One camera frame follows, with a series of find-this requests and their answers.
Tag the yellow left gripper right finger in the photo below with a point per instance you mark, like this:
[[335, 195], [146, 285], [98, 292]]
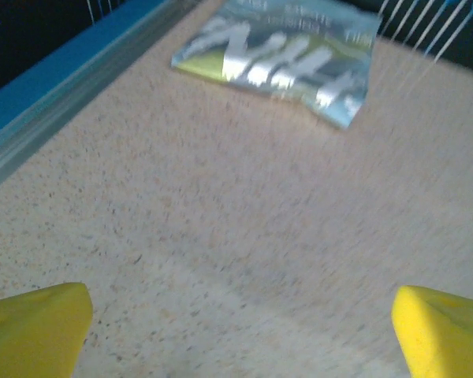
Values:
[[445, 338]]

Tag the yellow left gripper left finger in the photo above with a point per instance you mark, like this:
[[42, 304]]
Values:
[[31, 338]]

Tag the light blue printed t-shirt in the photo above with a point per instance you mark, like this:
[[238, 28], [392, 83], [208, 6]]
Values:
[[280, 59]]

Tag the blue left table edge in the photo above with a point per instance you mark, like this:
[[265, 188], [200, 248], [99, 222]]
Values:
[[43, 78]]

